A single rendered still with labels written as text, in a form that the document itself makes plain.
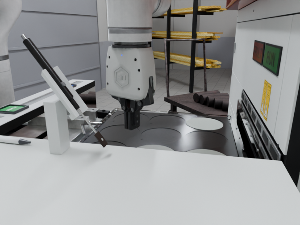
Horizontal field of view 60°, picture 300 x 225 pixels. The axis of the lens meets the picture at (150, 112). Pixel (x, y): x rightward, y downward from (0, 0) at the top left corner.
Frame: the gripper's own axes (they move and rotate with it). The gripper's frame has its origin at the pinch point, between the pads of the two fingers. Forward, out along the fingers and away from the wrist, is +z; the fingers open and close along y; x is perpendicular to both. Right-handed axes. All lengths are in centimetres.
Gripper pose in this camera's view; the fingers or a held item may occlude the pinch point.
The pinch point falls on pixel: (132, 118)
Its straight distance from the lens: 55.5
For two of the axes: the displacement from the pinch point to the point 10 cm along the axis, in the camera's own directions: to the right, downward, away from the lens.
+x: 6.0, -2.5, 7.6
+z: 0.0, 9.5, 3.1
